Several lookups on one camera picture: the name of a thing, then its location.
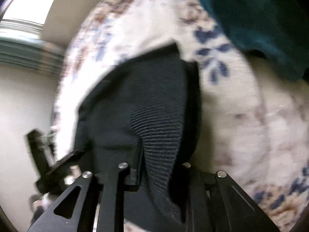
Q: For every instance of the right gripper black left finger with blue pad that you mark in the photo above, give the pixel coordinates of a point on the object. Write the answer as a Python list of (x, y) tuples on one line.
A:
[(95, 196)]

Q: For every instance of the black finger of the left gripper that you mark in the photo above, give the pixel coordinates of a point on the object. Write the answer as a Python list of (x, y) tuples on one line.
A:
[(51, 178)]

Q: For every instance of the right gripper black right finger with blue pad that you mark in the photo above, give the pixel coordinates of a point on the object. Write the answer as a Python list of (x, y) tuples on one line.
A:
[(215, 202)]

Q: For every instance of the black knit garment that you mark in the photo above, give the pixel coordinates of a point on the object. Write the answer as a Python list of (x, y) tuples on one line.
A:
[(138, 128)]

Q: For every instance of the cream floral fleece blanket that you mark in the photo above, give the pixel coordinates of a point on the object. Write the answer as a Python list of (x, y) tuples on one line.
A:
[(255, 124)]

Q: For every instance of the striped green beige curtain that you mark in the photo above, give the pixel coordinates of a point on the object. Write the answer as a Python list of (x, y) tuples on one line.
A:
[(21, 46)]

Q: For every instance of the dark teal velvet blanket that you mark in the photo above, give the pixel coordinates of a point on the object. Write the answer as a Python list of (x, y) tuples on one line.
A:
[(276, 28)]

